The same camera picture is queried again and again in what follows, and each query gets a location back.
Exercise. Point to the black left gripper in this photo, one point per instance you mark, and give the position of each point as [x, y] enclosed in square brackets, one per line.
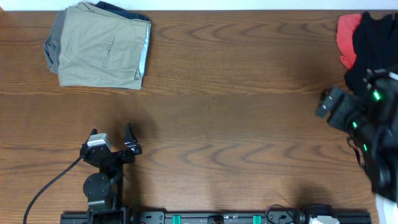
[132, 144]

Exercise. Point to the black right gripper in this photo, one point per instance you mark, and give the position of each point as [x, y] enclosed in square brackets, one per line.
[346, 102]

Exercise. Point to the light khaki shorts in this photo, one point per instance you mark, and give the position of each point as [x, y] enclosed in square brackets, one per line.
[102, 49]

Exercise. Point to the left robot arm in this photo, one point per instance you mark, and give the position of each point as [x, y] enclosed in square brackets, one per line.
[104, 189]

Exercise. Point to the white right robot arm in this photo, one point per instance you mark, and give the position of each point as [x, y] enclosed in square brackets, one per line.
[371, 124]

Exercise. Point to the black cloth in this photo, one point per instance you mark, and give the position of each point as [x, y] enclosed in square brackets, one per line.
[375, 44]

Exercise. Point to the red cloth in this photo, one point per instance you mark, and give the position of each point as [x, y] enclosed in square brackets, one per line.
[346, 25]

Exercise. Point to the folded grey shorts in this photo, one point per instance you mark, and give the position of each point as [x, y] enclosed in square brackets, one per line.
[52, 45]

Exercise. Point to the folded navy blue shorts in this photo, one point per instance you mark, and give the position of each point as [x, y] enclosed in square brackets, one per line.
[120, 11]

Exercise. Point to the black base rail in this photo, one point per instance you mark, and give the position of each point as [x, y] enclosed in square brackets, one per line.
[275, 214]

